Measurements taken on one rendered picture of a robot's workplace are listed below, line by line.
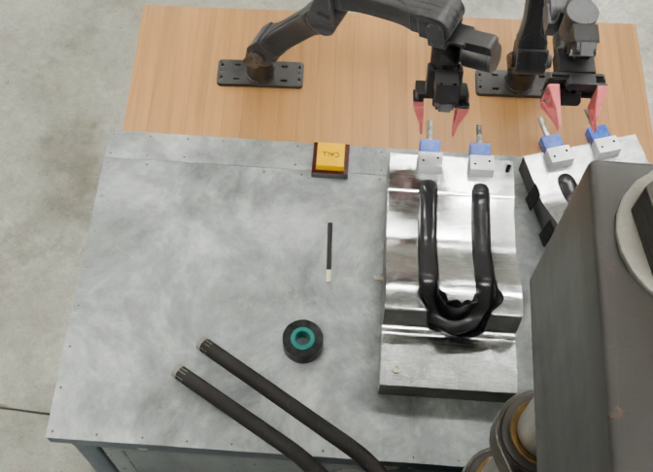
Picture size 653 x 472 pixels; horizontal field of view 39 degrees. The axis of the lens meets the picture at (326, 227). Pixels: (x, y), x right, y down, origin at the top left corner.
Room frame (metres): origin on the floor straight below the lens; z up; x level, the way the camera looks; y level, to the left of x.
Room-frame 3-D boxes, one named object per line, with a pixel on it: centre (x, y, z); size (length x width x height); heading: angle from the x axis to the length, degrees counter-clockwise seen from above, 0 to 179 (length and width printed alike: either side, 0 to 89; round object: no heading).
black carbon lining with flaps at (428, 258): (0.82, -0.26, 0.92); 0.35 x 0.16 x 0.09; 178
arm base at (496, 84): (1.32, -0.43, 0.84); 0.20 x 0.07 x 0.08; 90
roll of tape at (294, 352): (0.66, 0.04, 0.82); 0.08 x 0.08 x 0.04
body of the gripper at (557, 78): (1.04, -0.43, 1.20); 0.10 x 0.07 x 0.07; 90
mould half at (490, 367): (0.80, -0.25, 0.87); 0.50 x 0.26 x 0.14; 178
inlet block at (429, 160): (1.08, -0.21, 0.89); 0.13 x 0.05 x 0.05; 178
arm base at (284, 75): (1.32, 0.17, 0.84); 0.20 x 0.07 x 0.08; 90
